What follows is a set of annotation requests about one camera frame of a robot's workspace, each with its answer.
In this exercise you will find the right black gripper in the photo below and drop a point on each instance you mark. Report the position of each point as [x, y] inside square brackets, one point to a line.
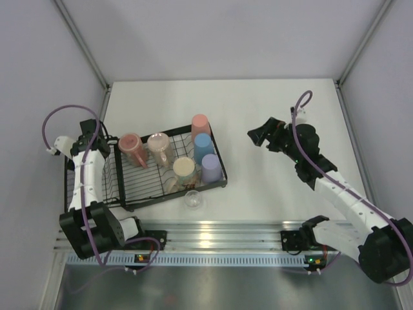
[275, 128]

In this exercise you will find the pink ghost pattern mug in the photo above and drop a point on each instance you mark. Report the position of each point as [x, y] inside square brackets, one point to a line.
[132, 146]

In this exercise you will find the blue plastic tumbler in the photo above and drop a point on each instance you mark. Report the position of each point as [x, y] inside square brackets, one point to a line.
[203, 145]

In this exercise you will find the purple plastic tumbler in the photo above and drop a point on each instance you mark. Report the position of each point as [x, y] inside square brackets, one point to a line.
[211, 170]

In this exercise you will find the salmon pink plastic tumbler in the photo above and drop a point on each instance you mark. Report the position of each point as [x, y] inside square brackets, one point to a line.
[200, 124]

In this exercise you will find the pale pink iridescent mug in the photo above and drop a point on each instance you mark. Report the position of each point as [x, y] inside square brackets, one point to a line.
[161, 149]

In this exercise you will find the cream seashell mug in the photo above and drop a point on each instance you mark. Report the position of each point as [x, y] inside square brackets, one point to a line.
[185, 175]

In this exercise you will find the clear glass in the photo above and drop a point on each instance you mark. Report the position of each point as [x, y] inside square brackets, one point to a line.
[193, 199]

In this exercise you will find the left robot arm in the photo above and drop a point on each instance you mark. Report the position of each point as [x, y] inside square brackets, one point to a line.
[90, 227]

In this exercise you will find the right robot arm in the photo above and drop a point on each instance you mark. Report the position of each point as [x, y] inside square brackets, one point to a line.
[380, 244]

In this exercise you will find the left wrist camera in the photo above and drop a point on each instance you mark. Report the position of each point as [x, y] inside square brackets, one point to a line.
[62, 145]

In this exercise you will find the black wire dish rack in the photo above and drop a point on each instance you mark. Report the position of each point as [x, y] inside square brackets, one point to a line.
[130, 187]

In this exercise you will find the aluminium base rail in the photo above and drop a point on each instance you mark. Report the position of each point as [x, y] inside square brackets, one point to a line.
[222, 236]

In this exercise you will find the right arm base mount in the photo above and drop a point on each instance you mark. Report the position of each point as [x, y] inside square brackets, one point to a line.
[297, 240]

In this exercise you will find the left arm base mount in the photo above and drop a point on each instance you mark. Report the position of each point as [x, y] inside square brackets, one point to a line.
[141, 239]

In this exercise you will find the perforated cable tray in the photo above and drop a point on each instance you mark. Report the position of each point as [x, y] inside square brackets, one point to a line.
[198, 260]

